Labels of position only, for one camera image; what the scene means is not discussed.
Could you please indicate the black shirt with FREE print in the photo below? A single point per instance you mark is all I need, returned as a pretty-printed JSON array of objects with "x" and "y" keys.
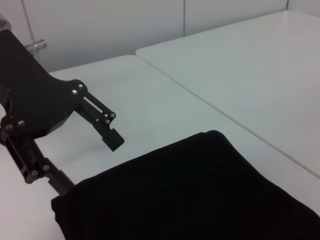
[{"x": 200, "y": 195}]

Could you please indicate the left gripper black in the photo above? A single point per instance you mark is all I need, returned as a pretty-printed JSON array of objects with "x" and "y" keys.
[{"x": 32, "y": 100}]

